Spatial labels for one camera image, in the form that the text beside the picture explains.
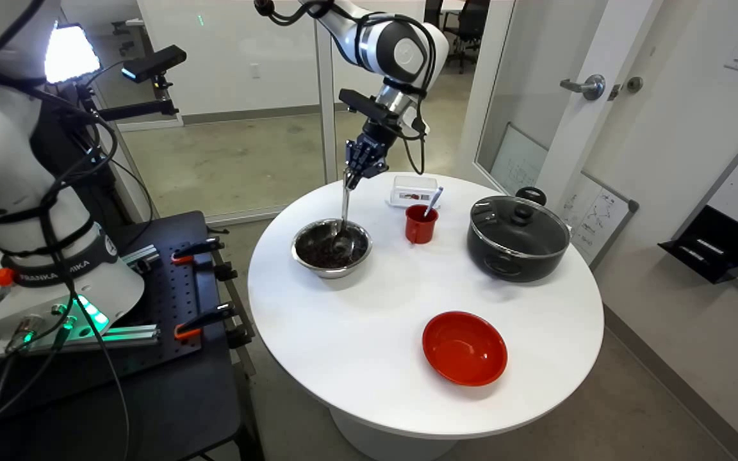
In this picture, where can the dark brown bowl contents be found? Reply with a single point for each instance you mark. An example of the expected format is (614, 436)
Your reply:
(348, 255)

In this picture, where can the large metal spoon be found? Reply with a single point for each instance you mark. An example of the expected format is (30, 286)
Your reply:
(344, 205)

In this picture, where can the red mug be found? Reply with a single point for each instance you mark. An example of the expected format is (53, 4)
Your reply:
(422, 230)

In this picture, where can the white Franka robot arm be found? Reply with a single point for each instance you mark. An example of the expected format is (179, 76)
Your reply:
(2, 171)

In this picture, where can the black stereo camera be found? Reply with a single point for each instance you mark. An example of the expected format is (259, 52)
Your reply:
(156, 63)

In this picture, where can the black cooking pot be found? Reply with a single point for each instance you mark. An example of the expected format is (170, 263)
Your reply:
(512, 267)

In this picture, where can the black robot cart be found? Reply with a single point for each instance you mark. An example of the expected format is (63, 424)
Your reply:
(180, 401)

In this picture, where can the black pot lid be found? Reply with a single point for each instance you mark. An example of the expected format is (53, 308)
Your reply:
(514, 227)

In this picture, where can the bright LED light panel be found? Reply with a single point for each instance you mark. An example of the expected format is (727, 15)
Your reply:
(70, 52)

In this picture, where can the small framed whiteboard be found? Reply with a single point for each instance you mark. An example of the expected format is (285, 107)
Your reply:
(596, 218)

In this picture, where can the white table pedestal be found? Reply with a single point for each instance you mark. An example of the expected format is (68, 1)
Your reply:
(369, 440)

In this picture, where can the clear plastic container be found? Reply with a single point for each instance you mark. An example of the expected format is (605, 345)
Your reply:
(403, 196)

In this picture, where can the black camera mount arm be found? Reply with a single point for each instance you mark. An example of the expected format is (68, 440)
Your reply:
(134, 109)

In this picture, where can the black wall file holder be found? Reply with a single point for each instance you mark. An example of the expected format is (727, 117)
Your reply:
(715, 245)

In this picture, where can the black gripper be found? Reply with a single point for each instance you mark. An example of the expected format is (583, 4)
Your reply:
(381, 138)

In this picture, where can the red bowl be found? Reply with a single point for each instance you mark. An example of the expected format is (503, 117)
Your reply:
(462, 349)

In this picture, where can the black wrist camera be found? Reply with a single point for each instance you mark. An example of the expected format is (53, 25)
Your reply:
(366, 107)

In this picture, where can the silver aluminium rail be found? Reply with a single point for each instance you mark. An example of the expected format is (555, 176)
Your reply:
(134, 334)

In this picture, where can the white door with window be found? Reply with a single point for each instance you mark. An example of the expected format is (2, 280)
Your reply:
(557, 35)

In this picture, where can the silver metal bowl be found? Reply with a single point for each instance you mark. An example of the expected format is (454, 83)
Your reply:
(332, 273)

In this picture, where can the small orange knob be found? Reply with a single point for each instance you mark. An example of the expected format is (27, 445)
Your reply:
(3, 277)

